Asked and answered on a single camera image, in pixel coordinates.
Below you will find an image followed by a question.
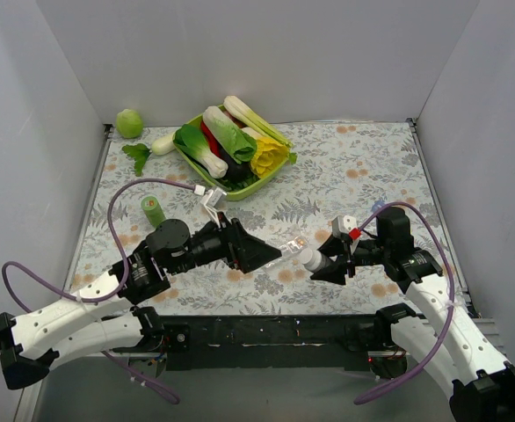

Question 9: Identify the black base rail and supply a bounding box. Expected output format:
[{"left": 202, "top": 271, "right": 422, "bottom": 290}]
[{"left": 54, "top": 307, "right": 434, "bottom": 373}]

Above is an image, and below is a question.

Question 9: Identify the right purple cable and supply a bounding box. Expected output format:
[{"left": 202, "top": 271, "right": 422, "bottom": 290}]
[{"left": 349, "top": 200, "right": 456, "bottom": 405}]

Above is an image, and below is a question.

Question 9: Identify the green napa cabbage toy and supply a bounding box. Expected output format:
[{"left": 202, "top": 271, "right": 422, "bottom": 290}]
[{"left": 202, "top": 105, "right": 257, "bottom": 164}]

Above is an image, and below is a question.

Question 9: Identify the green cylindrical bottle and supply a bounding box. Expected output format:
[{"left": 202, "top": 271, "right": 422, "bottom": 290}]
[{"left": 141, "top": 195, "right": 166, "bottom": 228}]

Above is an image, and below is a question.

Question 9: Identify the white green leek toy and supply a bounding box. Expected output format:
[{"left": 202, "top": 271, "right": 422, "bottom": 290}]
[{"left": 222, "top": 96, "right": 293, "bottom": 149}]

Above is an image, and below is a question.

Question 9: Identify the yellow cabbage toy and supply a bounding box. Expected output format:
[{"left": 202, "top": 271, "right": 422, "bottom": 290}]
[{"left": 242, "top": 127, "right": 290, "bottom": 178}]

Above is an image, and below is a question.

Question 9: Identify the red pepper toy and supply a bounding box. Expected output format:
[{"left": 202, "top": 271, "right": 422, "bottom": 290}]
[{"left": 199, "top": 120, "right": 221, "bottom": 157}]

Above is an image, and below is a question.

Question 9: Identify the white radish toy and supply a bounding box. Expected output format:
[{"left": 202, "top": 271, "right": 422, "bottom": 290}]
[{"left": 121, "top": 132, "right": 175, "bottom": 177}]

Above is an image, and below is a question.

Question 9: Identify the green plastic tray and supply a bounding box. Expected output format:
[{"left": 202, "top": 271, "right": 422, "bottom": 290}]
[{"left": 174, "top": 105, "right": 296, "bottom": 200}]

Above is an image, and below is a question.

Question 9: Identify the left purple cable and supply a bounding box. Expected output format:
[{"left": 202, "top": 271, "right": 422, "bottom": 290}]
[{"left": 1, "top": 178, "right": 206, "bottom": 405}]

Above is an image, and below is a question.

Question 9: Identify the dark purple eggplant toy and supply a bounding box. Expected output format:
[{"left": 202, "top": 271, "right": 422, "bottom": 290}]
[{"left": 218, "top": 145, "right": 252, "bottom": 183}]

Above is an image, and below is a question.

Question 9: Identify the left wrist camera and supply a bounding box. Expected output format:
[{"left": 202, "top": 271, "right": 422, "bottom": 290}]
[{"left": 200, "top": 187, "right": 227, "bottom": 224}]

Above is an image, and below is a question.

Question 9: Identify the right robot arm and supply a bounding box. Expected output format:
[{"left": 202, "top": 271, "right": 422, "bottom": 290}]
[{"left": 300, "top": 202, "right": 515, "bottom": 421}]

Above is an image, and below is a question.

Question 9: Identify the white bok choy toy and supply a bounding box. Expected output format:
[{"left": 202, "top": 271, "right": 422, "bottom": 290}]
[{"left": 173, "top": 125, "right": 228, "bottom": 178}]

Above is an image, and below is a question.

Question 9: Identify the purple cable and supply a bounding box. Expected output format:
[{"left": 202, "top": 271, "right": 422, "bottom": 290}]
[
  {"left": 349, "top": 200, "right": 456, "bottom": 405},
  {"left": 1, "top": 178, "right": 206, "bottom": 405}
]

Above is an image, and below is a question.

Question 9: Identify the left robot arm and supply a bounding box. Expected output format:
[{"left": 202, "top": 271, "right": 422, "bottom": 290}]
[{"left": 0, "top": 213, "right": 281, "bottom": 390}]

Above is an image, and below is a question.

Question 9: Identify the green round cabbage toy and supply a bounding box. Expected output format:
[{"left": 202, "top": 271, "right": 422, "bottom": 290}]
[{"left": 115, "top": 109, "right": 144, "bottom": 139}]

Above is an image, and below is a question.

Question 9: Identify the floral table mat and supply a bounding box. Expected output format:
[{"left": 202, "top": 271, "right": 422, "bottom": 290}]
[{"left": 66, "top": 122, "right": 448, "bottom": 315}]

